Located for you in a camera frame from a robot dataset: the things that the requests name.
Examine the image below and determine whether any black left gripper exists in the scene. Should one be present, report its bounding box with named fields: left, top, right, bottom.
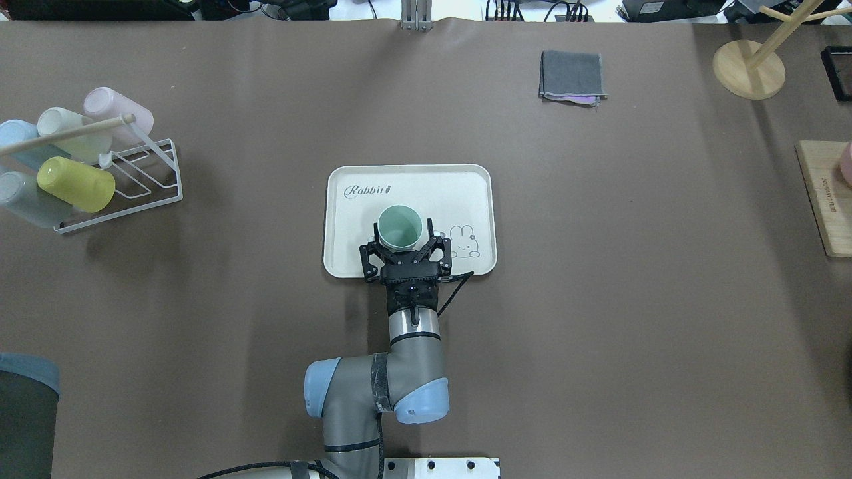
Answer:
left=359, top=218, right=451, bottom=315

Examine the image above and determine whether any green plastic cup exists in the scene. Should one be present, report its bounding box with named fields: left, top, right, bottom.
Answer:
left=377, top=204, right=423, bottom=251

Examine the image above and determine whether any white rabbit tray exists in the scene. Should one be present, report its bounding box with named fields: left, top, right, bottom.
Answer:
left=323, top=164, right=498, bottom=278

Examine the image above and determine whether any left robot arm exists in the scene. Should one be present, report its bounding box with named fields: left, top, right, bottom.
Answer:
left=211, top=219, right=469, bottom=478

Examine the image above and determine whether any yellow plastic cup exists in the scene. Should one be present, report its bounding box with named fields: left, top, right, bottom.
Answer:
left=37, top=156, right=116, bottom=213

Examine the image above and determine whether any cream plastic cup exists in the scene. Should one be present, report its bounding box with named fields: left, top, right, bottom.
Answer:
left=37, top=107, right=113, bottom=166

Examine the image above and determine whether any pink plastic cup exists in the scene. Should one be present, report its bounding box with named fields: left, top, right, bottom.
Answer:
left=83, top=86, right=154, bottom=150

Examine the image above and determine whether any grey plastic cup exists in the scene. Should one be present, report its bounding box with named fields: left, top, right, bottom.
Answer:
left=1, top=172, right=73, bottom=229

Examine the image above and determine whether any blue plastic cup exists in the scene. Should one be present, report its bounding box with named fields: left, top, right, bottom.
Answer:
left=0, top=120, right=71, bottom=170

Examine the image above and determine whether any black framed tray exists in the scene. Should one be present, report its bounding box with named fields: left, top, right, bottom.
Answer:
left=821, top=46, right=851, bottom=101

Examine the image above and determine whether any folded grey cloth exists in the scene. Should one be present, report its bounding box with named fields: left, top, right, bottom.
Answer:
left=538, top=49, right=606, bottom=107

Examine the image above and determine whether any wooden mug tree stand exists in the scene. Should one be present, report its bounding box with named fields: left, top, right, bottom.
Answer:
left=712, top=1, right=851, bottom=100

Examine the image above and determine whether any bamboo cutting board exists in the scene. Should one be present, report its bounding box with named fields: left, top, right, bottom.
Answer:
left=796, top=140, right=851, bottom=258

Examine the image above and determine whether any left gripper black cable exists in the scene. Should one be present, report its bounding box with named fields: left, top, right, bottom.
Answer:
left=436, top=271, right=475, bottom=317

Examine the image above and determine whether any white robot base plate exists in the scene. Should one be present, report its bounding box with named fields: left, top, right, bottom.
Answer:
left=383, top=457, right=501, bottom=478

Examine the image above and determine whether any aluminium frame post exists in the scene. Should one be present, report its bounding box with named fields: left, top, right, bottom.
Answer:
left=399, top=0, right=434, bottom=31

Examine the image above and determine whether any white wire cup rack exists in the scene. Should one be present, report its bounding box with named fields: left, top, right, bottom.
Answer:
left=2, top=114, right=183, bottom=234

